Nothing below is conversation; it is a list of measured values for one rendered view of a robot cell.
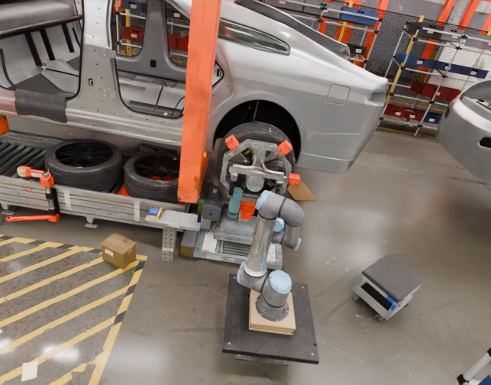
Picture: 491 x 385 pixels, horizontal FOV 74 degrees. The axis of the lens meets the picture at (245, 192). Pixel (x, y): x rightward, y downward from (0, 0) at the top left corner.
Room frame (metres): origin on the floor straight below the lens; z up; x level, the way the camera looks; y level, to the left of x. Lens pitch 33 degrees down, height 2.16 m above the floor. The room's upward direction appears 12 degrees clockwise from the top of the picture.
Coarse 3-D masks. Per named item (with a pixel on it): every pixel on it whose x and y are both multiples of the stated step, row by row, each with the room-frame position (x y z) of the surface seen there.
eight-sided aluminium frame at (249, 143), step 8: (240, 144) 2.30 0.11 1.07; (248, 144) 2.26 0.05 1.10; (256, 144) 2.27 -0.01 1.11; (264, 144) 2.28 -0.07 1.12; (272, 144) 2.31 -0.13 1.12; (232, 152) 2.26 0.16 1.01; (224, 160) 2.25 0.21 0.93; (224, 168) 2.25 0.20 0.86; (288, 168) 2.28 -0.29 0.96; (224, 176) 2.25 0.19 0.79; (288, 176) 2.29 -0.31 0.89; (224, 184) 2.25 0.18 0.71; (248, 200) 2.27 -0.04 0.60; (256, 200) 2.27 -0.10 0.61
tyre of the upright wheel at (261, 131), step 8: (240, 128) 2.47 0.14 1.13; (248, 128) 2.43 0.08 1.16; (256, 128) 2.42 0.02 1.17; (264, 128) 2.44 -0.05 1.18; (272, 128) 2.50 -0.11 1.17; (240, 136) 2.35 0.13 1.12; (248, 136) 2.35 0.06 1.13; (256, 136) 2.35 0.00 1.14; (264, 136) 2.35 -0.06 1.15; (272, 136) 2.36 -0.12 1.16; (280, 136) 2.44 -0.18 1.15; (224, 144) 2.35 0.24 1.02; (224, 152) 2.33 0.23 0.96; (216, 160) 2.35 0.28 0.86; (288, 160) 2.37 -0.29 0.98; (216, 168) 2.34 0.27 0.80; (288, 184) 2.37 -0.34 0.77
